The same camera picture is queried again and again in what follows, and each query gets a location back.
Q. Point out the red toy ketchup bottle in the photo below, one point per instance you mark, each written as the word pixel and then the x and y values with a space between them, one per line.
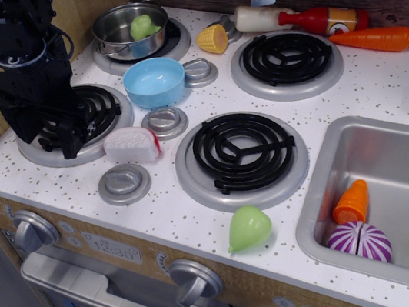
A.
pixel 327 21

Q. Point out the front right black burner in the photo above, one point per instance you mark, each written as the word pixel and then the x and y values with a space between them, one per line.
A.
pixel 242 158

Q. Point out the yellow toy corn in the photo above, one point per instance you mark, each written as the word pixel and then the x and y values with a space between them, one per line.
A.
pixel 213 39

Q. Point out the back right black burner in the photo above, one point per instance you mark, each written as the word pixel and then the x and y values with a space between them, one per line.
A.
pixel 287 66

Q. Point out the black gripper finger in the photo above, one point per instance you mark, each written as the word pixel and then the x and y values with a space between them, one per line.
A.
pixel 49 139
pixel 75 132

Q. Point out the purple striped toy onion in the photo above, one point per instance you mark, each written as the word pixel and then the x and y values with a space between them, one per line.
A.
pixel 361 239

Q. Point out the white red toy radish slice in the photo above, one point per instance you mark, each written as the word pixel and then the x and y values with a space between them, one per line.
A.
pixel 132 144

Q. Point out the white toy bottle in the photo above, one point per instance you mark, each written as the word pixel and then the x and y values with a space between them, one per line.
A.
pixel 260 19

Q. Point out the light blue plastic bowl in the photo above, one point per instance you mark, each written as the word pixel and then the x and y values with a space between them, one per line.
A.
pixel 155 82

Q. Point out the silver stove knob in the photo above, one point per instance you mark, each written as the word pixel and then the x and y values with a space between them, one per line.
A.
pixel 229 26
pixel 166 122
pixel 124 184
pixel 199 73

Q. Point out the silver oven knob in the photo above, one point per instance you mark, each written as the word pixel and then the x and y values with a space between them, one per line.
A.
pixel 33 231
pixel 194 281

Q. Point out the silver sink basin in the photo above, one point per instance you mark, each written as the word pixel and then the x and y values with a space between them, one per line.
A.
pixel 377 152

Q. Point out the orange toy carrot piece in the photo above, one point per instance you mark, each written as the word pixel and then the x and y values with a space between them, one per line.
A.
pixel 353 204

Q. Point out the right silver oven knob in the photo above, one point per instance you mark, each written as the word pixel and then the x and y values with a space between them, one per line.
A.
pixel 194 281

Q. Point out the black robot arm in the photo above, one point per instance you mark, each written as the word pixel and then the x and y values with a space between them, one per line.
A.
pixel 23 26

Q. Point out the silver stove knob rear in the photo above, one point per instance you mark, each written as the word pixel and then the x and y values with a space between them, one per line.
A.
pixel 229 26

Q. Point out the light green toy pear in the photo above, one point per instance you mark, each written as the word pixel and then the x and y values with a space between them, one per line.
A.
pixel 249 227

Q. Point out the black burner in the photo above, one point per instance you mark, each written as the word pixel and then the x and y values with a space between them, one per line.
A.
pixel 112 111
pixel 242 158
pixel 287 66

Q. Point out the silver stove knob front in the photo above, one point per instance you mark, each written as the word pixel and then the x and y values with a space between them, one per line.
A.
pixel 124 184

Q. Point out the small steel pan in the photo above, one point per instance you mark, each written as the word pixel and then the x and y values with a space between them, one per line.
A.
pixel 112 30

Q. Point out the front left black burner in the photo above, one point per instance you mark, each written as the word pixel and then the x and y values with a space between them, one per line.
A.
pixel 112 111

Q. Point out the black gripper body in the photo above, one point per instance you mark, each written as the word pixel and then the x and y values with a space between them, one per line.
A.
pixel 37 90

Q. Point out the silver stove knob middle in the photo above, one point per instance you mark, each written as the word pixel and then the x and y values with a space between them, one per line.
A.
pixel 166 122

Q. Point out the silver stove knob back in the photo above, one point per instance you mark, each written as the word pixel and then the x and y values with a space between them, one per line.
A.
pixel 199 73

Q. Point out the left silver oven knob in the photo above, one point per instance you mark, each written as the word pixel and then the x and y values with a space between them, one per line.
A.
pixel 33 231

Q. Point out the green toy broccoli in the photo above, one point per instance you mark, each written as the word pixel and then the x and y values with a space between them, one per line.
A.
pixel 142 27

